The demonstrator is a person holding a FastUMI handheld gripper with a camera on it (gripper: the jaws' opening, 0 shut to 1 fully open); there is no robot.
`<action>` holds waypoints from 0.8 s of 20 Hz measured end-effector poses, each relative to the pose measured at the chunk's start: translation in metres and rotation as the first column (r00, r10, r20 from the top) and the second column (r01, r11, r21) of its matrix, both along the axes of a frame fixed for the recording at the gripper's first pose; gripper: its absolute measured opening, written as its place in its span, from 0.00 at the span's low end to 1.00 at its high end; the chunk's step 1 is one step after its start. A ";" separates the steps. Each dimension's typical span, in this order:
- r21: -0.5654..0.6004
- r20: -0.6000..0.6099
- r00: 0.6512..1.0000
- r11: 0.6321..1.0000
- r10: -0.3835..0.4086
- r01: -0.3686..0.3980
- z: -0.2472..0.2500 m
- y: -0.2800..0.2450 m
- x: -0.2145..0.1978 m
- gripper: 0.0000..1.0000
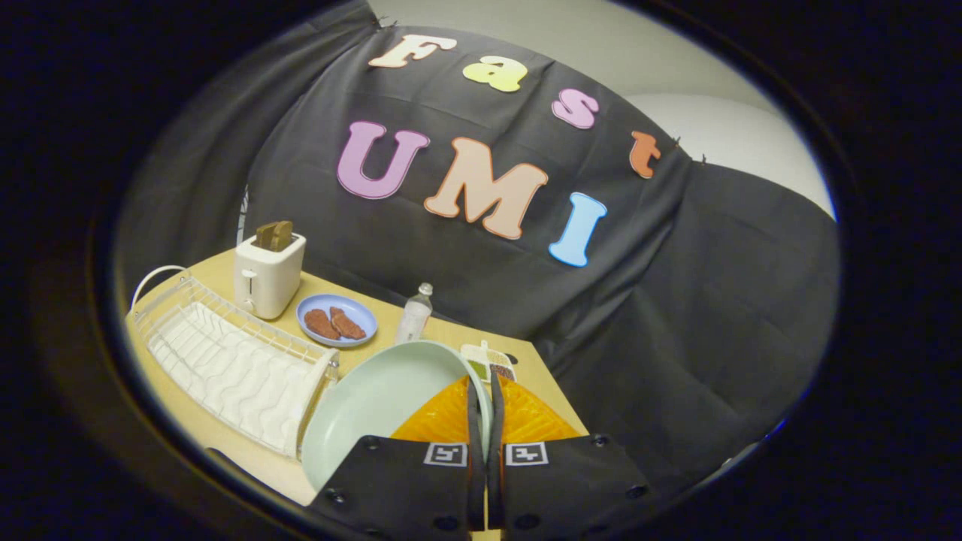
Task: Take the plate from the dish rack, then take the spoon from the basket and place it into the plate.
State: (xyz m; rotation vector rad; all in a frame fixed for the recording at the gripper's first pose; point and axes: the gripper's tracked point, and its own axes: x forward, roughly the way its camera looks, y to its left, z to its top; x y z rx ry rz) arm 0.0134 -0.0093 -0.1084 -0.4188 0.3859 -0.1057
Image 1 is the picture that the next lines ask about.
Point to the clear plastic bottle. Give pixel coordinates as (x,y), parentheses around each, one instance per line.
(414,315)

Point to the white toaster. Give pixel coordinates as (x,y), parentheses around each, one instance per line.
(267,274)

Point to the black backdrop cloth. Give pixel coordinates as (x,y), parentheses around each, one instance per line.
(481,225)

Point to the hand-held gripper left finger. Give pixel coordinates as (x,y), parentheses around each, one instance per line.
(476,421)

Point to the pale green plate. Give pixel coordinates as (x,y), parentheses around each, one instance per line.
(376,406)

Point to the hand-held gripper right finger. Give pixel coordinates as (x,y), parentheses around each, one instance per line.
(496,413)

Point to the brown meat piece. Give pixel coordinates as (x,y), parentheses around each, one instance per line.
(347,324)
(321,324)

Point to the brown toast slice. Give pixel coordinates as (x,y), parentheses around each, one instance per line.
(273,235)

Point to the blue plate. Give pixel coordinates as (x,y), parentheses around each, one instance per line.
(337,318)

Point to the white divided seasoning box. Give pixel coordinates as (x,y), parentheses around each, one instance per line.
(488,361)

